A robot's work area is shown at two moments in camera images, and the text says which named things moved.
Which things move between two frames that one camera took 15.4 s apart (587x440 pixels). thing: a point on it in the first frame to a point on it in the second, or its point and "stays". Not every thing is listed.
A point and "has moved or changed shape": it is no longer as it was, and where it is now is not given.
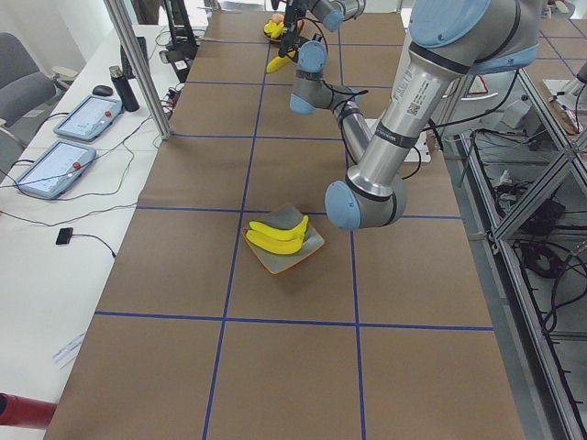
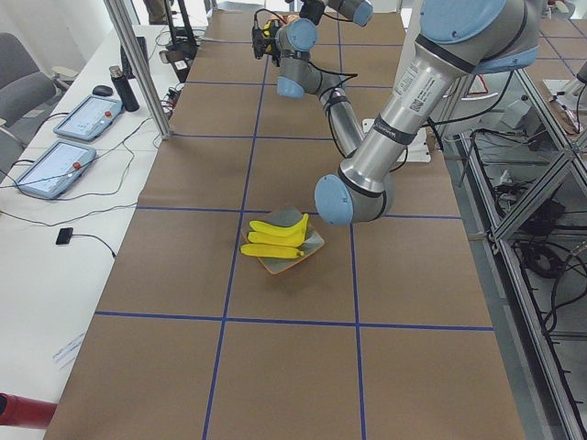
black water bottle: [125, 89] stays
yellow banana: [279, 60] has moved or changed shape
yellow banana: [275, 245] stays
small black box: [64, 236] stays
